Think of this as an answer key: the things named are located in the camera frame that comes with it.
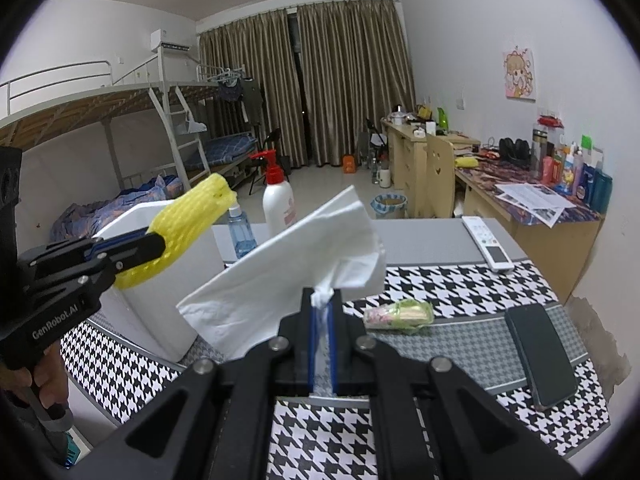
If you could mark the green bottle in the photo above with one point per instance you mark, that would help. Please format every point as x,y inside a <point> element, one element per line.
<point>442,121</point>

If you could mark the black bag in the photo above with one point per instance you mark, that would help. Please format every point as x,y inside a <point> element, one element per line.
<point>514,150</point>

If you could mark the blue spray bottle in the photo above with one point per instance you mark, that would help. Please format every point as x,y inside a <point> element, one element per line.
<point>242,237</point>

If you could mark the houndstooth table mat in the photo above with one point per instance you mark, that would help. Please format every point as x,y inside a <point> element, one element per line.
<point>465,285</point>

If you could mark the cartoon wall poster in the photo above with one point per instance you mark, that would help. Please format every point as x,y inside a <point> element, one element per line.
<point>520,74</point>

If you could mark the white metal bunk bed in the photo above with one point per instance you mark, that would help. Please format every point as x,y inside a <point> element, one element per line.
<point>75,105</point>

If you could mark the hanging dark clothes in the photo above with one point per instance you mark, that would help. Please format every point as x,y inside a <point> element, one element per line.
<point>242,97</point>

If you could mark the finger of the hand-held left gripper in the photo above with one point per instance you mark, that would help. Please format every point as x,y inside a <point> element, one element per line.
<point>60,252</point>
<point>135,252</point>

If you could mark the black smartphone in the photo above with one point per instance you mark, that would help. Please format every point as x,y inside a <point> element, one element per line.
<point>540,355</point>

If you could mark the yellow cloth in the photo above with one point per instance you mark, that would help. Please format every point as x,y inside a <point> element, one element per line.
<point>466,162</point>

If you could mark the wooden chair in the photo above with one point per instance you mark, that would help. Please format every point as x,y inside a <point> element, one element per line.
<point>440,175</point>

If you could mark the row of toiletry bottles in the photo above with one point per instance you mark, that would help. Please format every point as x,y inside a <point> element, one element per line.
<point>575,170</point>

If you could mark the brown curtain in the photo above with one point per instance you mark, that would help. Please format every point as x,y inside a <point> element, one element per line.
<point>355,85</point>
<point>260,85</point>

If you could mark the white air conditioner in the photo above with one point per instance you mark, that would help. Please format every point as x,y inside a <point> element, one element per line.
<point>162,40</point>

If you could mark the round waste basket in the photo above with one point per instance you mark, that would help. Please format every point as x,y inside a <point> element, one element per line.
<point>389,206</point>

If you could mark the orange container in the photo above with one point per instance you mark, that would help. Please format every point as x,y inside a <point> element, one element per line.
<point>349,165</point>

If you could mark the metal cooking pot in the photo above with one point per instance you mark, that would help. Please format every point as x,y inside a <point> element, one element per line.
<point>398,116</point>

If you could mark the white remote control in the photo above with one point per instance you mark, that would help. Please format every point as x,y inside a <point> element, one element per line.
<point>487,245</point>

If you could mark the printed papers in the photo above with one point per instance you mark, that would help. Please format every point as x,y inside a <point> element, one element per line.
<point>535,200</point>

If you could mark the blue plaid blanket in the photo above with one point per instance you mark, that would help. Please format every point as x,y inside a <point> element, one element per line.
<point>100,210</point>

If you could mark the wooden drawer desk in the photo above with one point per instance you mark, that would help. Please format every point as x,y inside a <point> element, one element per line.
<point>407,160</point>

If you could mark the black folding chair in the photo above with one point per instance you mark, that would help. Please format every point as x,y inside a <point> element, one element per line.
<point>272,145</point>

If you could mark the person's left hand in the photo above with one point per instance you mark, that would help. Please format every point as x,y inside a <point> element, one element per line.
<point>50,380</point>

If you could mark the white tissue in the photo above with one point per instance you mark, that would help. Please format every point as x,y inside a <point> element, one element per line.
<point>310,250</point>

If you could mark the white foam box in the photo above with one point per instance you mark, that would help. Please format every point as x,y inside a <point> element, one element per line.
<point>165,310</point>

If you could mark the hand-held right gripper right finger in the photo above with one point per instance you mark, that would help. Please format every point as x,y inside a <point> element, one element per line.
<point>332,340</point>

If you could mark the white pump bottle red top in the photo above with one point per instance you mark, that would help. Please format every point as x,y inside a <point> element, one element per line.
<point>277,205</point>

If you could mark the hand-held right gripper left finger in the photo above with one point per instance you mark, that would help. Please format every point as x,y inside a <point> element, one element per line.
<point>312,340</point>

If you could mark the blue checked mattress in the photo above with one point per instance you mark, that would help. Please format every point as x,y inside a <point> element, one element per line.
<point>227,147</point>

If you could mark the yellow foam net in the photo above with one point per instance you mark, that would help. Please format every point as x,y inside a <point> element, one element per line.
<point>185,220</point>

